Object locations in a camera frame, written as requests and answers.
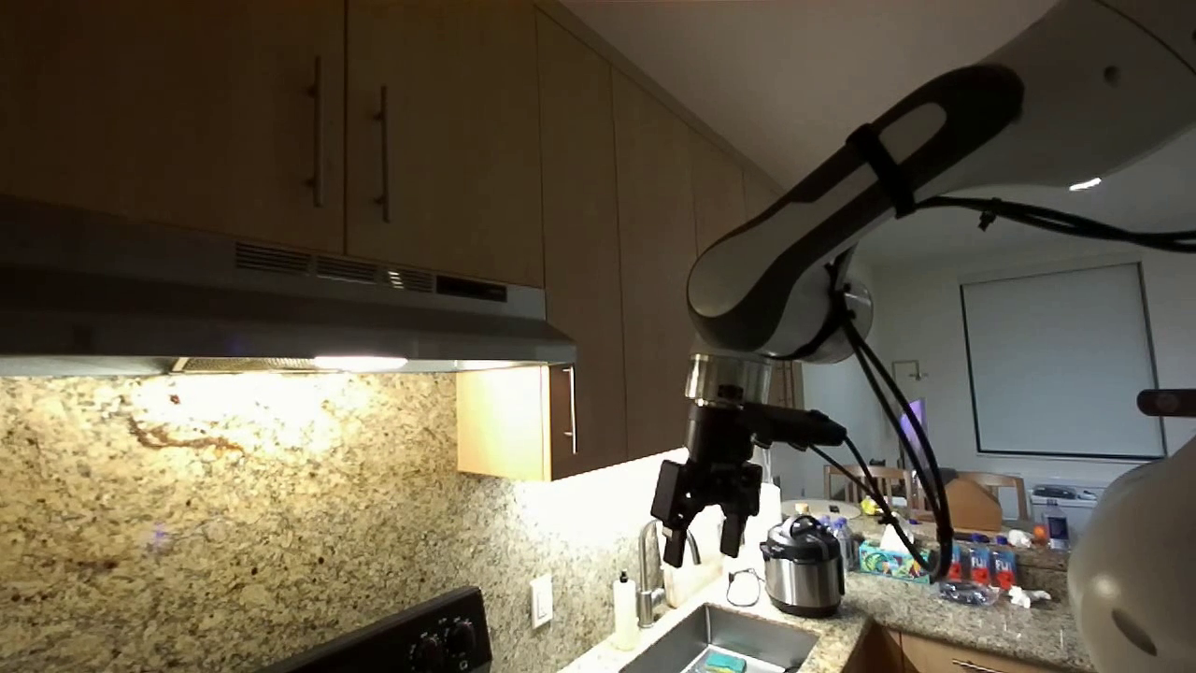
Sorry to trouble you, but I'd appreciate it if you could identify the grey bottle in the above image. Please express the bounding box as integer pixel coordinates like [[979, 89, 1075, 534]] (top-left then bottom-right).
[[825, 502, 862, 574]]

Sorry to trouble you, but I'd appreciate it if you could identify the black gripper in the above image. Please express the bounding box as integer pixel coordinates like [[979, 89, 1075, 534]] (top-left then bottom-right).
[[650, 400, 767, 574]]

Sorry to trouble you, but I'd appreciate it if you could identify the wooden chair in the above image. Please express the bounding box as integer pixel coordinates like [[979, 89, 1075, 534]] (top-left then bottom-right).
[[822, 459, 929, 515], [974, 466, 1036, 522]]

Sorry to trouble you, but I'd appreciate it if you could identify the blue red carton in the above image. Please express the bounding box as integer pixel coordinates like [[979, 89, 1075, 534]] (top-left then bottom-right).
[[966, 534, 999, 591], [941, 530, 971, 588], [991, 534, 1022, 591]]

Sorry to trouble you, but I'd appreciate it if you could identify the flat blue white package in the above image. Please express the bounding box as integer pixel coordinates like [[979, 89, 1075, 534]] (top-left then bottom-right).
[[929, 577, 1014, 611]]

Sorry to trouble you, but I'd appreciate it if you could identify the stainless steel sink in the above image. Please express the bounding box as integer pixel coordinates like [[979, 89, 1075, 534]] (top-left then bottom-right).
[[616, 603, 822, 673]]

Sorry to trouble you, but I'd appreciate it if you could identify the small clear glass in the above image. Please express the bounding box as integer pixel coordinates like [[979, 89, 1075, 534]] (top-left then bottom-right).
[[719, 565, 767, 613]]

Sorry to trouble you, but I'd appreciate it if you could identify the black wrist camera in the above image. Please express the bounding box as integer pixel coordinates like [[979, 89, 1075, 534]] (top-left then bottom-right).
[[742, 404, 850, 454]]

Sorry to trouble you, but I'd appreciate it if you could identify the silver black pressure cooker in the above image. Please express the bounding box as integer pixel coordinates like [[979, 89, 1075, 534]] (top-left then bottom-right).
[[758, 509, 850, 621]]

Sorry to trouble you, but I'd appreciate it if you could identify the white window blind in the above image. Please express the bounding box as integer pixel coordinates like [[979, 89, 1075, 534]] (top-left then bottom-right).
[[955, 259, 1169, 459]]

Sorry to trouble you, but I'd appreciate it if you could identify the teal tissue box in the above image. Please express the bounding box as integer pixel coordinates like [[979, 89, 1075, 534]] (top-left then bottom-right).
[[854, 509, 929, 585]]

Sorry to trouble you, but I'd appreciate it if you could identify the black strap band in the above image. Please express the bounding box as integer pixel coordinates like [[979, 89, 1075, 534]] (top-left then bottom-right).
[[1131, 385, 1196, 418]]

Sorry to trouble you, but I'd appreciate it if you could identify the stainless steel range hood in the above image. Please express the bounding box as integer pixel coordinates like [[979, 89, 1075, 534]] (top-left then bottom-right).
[[0, 198, 582, 377]]

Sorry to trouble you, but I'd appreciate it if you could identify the purple lit panel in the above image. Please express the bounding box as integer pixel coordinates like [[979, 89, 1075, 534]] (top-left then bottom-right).
[[895, 398, 929, 476]]

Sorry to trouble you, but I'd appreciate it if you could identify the white soap bottle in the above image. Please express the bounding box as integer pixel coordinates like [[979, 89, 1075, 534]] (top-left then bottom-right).
[[609, 567, 637, 631]]

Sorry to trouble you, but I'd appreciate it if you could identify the round brown board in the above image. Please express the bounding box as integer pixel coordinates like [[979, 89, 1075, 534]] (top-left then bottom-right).
[[941, 476, 1005, 540]]

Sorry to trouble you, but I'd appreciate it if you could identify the chrome kitchen faucet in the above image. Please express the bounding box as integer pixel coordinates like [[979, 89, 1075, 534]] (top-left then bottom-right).
[[635, 515, 707, 628]]

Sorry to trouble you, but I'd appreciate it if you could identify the white wall outlet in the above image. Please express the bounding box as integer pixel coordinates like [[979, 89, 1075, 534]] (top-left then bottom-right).
[[525, 574, 555, 631]]

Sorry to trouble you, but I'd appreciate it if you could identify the blue sponge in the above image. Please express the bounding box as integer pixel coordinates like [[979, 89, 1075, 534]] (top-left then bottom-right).
[[681, 643, 751, 673]]

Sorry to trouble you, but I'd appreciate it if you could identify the wooden base cabinet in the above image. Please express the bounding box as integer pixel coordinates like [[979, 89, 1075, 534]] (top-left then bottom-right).
[[844, 621, 1080, 673]]

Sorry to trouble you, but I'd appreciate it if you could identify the tall wooden wall cabinet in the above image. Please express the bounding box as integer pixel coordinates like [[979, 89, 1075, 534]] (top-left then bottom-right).
[[452, 0, 779, 488]]

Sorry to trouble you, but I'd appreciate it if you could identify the wooden upper cabinet door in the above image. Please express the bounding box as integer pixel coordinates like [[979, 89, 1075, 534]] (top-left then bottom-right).
[[0, 0, 349, 259], [344, 0, 550, 287]]

